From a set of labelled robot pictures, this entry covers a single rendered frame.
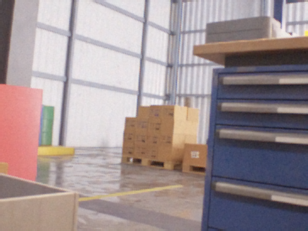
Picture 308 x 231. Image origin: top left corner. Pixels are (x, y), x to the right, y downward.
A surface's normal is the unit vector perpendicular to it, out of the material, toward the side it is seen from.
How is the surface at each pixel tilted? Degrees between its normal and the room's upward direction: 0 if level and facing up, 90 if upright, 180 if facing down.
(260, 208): 90
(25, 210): 90
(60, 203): 90
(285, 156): 90
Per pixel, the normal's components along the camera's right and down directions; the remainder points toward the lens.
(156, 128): -0.61, -0.08
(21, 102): 0.58, 0.01
